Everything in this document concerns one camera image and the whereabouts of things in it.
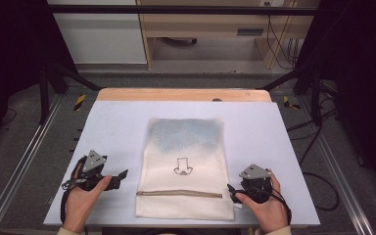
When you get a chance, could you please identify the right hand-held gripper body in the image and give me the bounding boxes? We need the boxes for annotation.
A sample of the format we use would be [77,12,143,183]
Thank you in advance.
[238,164,274,205]

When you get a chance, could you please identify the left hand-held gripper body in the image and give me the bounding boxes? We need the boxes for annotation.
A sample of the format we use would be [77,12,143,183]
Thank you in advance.
[62,149,122,192]

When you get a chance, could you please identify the cream mesh laundry bag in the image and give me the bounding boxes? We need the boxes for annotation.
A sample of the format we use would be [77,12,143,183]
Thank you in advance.
[135,117,235,221]

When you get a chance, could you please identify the person's right hand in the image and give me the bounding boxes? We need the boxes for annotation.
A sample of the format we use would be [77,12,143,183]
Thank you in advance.
[234,169,292,235]

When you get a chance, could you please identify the person's left hand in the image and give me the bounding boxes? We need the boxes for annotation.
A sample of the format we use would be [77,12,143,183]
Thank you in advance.
[63,163,113,234]

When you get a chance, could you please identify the white table mat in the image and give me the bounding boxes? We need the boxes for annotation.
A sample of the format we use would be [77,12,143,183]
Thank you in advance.
[42,100,321,228]

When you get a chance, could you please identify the yellow black tape marker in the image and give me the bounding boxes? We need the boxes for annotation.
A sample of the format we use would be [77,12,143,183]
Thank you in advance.
[282,95,302,111]
[73,93,88,112]

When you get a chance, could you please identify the black metal stand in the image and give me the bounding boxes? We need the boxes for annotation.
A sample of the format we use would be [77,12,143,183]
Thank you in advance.
[38,61,103,125]
[259,64,324,127]

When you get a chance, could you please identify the white cabinet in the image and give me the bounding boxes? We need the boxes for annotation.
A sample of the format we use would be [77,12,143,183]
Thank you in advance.
[47,0,148,66]

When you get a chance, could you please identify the black curtain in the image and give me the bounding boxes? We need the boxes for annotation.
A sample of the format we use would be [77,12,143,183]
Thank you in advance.
[293,0,376,200]
[0,0,77,156]

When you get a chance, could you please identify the grey label plate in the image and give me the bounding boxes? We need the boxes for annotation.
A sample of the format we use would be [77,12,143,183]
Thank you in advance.
[236,27,265,37]

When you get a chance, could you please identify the wooden desk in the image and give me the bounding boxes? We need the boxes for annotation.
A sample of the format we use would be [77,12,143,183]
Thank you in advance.
[136,0,321,71]

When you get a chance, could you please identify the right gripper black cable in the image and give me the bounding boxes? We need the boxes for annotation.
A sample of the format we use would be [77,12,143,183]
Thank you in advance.
[241,182,293,227]

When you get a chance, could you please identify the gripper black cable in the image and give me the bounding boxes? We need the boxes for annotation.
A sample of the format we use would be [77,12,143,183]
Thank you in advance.
[60,156,89,227]
[241,182,293,227]

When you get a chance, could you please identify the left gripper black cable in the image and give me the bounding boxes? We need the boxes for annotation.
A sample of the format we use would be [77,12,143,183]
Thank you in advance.
[60,156,89,227]

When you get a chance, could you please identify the aluminium floor rail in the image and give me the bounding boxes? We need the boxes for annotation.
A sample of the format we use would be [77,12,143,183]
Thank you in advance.
[0,94,64,235]
[298,96,376,235]

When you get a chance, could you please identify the looped black floor cable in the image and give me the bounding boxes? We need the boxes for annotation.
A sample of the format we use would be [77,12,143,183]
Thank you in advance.
[298,125,341,212]

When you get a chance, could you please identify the thin black floor cable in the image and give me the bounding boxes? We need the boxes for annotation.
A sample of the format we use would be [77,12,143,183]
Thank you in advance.
[0,108,18,129]

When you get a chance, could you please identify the hanging black cables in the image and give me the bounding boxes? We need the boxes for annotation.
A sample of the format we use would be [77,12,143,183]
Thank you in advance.
[263,1,301,71]

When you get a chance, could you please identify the black horizontal frame bar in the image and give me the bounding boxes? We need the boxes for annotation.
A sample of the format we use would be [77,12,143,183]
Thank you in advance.
[47,4,319,17]

